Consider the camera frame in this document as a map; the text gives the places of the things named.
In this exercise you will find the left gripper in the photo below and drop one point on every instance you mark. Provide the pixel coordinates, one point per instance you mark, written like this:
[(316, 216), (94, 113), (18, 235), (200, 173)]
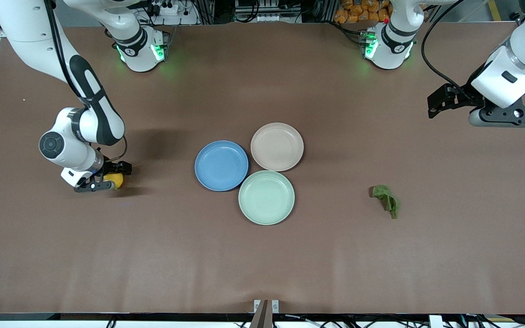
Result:
[(466, 95)]

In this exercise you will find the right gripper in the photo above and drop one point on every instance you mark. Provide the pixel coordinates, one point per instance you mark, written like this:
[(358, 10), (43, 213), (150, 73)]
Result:
[(110, 169)]

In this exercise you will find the yellow lemon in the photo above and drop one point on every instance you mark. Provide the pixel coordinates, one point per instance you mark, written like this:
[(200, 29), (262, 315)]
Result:
[(115, 182)]

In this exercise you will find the green lettuce leaf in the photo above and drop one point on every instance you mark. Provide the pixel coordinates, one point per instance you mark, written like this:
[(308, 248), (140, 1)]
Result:
[(386, 197)]

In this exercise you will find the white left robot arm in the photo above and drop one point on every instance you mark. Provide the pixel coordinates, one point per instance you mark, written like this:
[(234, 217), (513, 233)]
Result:
[(392, 45)]

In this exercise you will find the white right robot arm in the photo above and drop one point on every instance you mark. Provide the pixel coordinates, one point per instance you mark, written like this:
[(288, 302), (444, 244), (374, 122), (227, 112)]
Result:
[(25, 27)]

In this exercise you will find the blue plate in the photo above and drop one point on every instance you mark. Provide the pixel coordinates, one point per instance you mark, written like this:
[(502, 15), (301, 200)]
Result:
[(221, 165)]

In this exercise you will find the orange snack packets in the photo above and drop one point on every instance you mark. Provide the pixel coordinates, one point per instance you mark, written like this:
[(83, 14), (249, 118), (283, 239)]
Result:
[(358, 13)]

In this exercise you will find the light green plate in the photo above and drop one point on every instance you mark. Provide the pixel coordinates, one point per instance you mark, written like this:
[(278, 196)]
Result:
[(266, 198)]

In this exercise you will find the beige plate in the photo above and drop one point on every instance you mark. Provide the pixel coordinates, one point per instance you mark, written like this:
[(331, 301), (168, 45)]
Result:
[(277, 146)]

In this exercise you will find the white power strip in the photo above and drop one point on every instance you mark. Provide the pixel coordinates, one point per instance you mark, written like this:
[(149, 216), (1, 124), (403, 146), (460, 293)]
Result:
[(170, 10)]

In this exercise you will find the white connector strip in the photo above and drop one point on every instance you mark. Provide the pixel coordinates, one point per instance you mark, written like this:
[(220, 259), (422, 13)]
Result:
[(271, 18)]

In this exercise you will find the camera mounting post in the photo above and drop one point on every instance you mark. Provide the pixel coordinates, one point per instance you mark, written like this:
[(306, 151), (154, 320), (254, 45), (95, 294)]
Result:
[(262, 316)]

